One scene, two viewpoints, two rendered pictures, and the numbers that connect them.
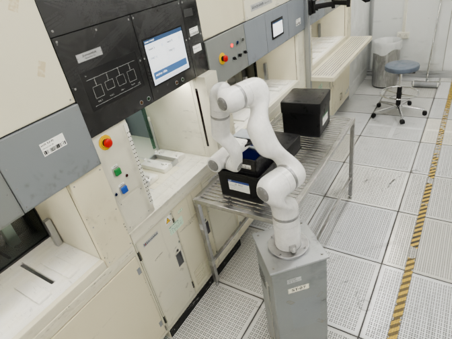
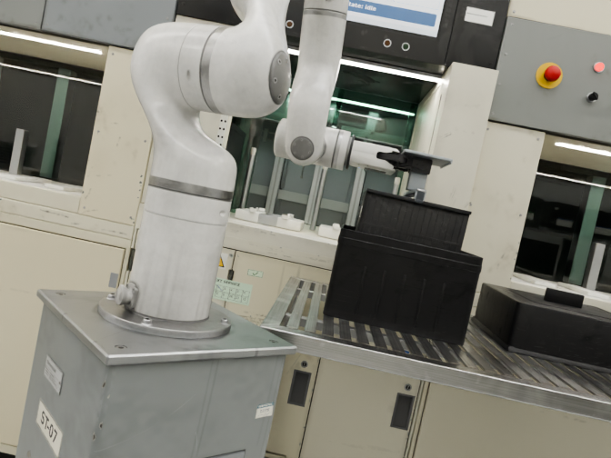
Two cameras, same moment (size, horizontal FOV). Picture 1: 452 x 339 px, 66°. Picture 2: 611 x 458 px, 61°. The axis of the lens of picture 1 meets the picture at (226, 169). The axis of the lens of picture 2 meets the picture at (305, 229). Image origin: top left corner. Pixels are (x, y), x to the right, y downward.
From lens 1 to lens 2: 1.64 m
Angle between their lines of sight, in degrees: 59
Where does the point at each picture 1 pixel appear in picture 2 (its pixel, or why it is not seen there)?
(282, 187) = (160, 34)
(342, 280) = not seen: outside the picture
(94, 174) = not seen: hidden behind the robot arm
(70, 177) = (115, 35)
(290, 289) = (41, 405)
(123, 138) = not seen: hidden behind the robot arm
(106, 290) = (52, 241)
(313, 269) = (82, 379)
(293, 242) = (137, 273)
